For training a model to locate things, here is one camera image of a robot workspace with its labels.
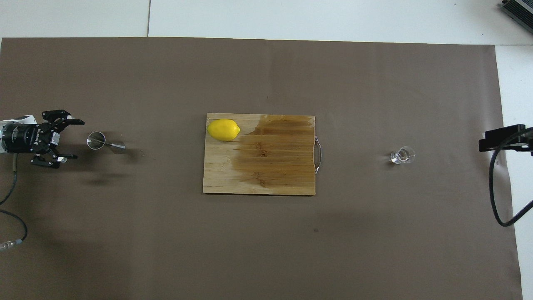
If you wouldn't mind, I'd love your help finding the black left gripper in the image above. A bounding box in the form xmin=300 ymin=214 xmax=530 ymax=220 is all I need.
xmin=0 ymin=110 xmax=85 ymax=169

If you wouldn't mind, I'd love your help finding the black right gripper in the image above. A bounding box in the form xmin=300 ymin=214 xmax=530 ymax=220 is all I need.
xmin=479 ymin=124 xmax=533 ymax=157

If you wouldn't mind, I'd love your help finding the steel double jigger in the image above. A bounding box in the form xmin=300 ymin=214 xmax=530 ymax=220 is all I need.
xmin=87 ymin=131 xmax=126 ymax=154

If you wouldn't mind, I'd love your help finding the small clear glass cup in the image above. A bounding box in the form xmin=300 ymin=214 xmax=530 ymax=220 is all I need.
xmin=389 ymin=146 xmax=416 ymax=165

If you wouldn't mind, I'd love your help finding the grey finned metal device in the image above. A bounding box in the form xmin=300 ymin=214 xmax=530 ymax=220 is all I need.
xmin=500 ymin=0 xmax=533 ymax=35

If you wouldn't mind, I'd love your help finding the brown paper table mat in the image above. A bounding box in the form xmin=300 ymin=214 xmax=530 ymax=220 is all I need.
xmin=0 ymin=37 xmax=523 ymax=300

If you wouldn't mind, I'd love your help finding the yellow lemon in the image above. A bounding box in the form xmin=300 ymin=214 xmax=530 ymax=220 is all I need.
xmin=207 ymin=119 xmax=241 ymax=142

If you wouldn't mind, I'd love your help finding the wooden cutting board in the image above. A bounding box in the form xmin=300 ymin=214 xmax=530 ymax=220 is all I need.
xmin=203 ymin=113 xmax=322 ymax=196

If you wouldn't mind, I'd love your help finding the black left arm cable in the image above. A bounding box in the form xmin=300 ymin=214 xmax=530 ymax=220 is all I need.
xmin=0 ymin=152 xmax=28 ymax=251

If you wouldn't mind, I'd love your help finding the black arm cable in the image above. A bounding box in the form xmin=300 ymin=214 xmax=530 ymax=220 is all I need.
xmin=489 ymin=127 xmax=533 ymax=227
xmin=0 ymin=152 xmax=28 ymax=251

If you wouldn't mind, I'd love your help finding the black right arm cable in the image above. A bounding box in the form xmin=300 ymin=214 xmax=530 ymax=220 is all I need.
xmin=489 ymin=127 xmax=533 ymax=227

